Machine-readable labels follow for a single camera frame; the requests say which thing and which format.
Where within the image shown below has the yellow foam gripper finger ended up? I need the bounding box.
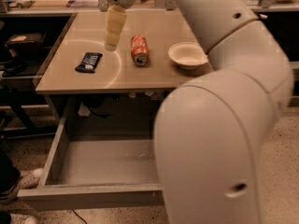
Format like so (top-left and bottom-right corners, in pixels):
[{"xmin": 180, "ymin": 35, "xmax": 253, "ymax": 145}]
[{"xmin": 105, "ymin": 5, "xmax": 127, "ymax": 51}]

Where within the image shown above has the dark blue rxbar snack bar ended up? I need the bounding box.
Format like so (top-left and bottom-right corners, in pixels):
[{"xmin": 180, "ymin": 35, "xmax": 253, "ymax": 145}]
[{"xmin": 75, "ymin": 52, "xmax": 103, "ymax": 74}]

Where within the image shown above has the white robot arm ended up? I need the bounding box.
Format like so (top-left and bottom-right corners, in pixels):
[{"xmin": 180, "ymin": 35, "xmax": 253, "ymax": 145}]
[{"xmin": 153, "ymin": 0, "xmax": 293, "ymax": 224}]

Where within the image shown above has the open grey drawer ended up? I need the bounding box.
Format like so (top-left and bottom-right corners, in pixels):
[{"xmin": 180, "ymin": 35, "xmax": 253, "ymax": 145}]
[{"xmin": 17, "ymin": 96, "xmax": 164, "ymax": 212}]

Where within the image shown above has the orange soda can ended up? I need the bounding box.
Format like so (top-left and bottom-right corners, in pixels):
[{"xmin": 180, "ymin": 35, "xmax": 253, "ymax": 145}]
[{"xmin": 131, "ymin": 35, "xmax": 149, "ymax": 66}]

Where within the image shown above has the white bowl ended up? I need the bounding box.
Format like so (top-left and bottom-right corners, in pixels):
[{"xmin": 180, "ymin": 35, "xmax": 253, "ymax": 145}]
[{"xmin": 168, "ymin": 42, "xmax": 208, "ymax": 70}]

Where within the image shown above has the white sneaker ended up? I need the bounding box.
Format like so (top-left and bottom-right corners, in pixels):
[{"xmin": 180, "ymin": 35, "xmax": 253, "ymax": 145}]
[{"xmin": 0, "ymin": 168, "xmax": 43, "ymax": 205}]

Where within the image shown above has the black cable under table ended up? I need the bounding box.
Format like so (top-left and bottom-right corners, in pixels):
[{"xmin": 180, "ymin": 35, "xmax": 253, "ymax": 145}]
[{"xmin": 81, "ymin": 94, "xmax": 111, "ymax": 119}]

